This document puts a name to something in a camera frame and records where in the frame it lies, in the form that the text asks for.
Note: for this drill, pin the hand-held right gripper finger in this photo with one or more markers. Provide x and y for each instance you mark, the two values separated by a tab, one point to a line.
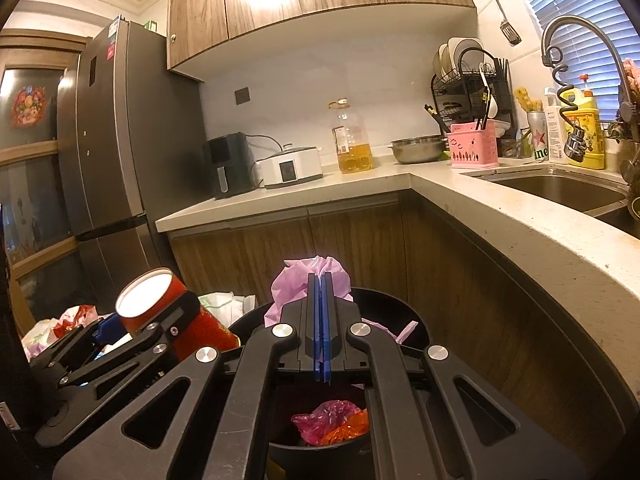
314	320
325	320

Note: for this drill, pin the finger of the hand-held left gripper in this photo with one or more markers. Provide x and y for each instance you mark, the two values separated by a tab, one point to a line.
175	317
107	327

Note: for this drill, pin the red printed plastic bag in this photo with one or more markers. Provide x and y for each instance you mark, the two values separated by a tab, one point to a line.
75	317

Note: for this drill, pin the red paper cup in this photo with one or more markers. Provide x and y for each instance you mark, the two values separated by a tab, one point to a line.
212	332

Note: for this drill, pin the light purple plastic bag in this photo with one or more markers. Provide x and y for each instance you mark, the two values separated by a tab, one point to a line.
295	280

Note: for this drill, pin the black trash bin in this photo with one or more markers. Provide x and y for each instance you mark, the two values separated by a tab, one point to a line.
380	310

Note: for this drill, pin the pink plastic bag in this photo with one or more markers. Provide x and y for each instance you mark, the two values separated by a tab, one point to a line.
325	417

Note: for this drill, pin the orange plastic bag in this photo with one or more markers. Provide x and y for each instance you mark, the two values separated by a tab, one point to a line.
352	427

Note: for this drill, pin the floral tablecloth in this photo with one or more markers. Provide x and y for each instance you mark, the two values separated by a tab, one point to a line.
220	305

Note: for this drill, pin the wooden base cabinet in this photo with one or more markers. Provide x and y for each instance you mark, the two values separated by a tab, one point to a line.
450	285

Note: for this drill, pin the white rice cooker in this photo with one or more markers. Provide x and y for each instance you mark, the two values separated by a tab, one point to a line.
290	170

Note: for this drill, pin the black air fryer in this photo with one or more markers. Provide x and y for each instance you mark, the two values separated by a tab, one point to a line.
227	167

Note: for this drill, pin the dark grey refrigerator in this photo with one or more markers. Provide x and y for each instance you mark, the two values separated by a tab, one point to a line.
125	160

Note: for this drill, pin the cooking oil bottle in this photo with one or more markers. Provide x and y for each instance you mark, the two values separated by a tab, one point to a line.
352	152

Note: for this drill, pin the steel bowl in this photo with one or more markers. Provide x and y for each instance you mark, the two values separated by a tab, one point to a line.
417	151

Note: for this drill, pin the wooden glass door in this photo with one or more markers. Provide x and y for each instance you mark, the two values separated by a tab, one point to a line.
30	147

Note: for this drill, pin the beige kitchen countertop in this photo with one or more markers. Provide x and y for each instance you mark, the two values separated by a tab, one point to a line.
525	230

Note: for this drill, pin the pink utensil holder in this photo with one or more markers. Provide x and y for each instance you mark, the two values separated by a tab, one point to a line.
472	147

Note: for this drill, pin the red round door decoration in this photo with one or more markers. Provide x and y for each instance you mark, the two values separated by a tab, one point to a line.
29	106

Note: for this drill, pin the black dish rack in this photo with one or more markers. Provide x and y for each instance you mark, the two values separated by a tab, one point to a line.
455	95

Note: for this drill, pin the steel sink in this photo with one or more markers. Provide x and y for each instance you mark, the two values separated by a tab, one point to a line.
560	190

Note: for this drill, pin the white ladle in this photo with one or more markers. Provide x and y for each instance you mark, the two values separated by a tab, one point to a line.
491	105

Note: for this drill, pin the white plate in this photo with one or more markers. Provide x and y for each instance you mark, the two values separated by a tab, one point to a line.
444	60
462	50

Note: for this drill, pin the green box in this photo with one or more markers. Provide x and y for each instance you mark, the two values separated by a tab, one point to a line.
150	24

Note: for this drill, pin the white bottle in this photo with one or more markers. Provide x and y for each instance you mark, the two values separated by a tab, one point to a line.
554	130

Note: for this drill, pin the yellow brush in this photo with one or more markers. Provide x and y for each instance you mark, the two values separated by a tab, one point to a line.
529	100

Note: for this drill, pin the yellow detergent bottle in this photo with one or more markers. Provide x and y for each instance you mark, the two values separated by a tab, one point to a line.
592	130

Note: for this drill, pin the hanging metal spatula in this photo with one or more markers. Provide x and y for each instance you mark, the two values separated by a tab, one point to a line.
511	32

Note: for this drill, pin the steel kitchen faucet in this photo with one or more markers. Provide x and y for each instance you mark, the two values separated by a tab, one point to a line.
575	21

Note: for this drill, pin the pink cloth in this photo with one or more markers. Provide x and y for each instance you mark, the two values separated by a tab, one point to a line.
632	75

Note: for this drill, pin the dark wall outlet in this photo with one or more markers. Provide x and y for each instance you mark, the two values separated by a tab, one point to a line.
242	96

